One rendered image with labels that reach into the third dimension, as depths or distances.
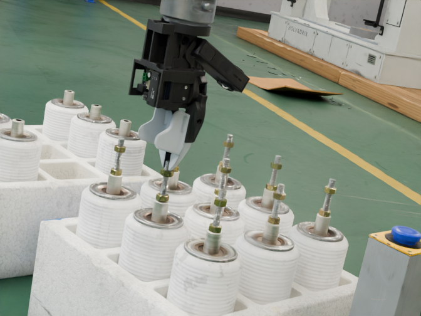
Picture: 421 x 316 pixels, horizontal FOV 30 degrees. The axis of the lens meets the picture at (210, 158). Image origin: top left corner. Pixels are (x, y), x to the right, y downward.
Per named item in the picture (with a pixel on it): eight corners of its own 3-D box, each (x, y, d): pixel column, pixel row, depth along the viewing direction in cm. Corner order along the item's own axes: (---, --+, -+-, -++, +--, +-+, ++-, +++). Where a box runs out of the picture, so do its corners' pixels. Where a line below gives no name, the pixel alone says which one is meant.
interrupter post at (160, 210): (166, 225, 116) (170, 204, 115) (151, 223, 115) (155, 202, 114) (165, 219, 118) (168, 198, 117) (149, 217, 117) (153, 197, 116)
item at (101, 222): (54, 292, 127) (69, 187, 123) (93, 277, 135) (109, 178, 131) (99, 315, 123) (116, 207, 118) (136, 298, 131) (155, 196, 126)
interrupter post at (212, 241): (222, 254, 109) (226, 232, 108) (212, 258, 107) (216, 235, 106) (208, 247, 110) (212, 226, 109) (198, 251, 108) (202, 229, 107)
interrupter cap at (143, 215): (187, 233, 114) (187, 229, 114) (135, 228, 112) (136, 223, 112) (178, 214, 121) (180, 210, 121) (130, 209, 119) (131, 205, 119)
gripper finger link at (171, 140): (142, 170, 111) (151, 106, 109) (175, 168, 115) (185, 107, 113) (155, 177, 109) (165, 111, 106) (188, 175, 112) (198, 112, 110)
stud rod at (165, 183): (161, 211, 115) (170, 162, 113) (155, 209, 116) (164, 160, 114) (164, 210, 116) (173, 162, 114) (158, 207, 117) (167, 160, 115)
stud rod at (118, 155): (109, 183, 124) (117, 137, 122) (113, 182, 125) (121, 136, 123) (114, 185, 123) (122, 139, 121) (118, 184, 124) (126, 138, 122)
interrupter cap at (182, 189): (173, 180, 138) (174, 176, 138) (200, 195, 132) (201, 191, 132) (138, 182, 133) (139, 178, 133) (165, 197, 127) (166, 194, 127)
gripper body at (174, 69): (126, 98, 110) (140, 13, 107) (175, 100, 116) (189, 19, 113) (156, 113, 105) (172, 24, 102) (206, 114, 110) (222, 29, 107)
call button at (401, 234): (399, 236, 111) (403, 223, 110) (423, 247, 108) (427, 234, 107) (383, 240, 108) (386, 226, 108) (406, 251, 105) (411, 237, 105)
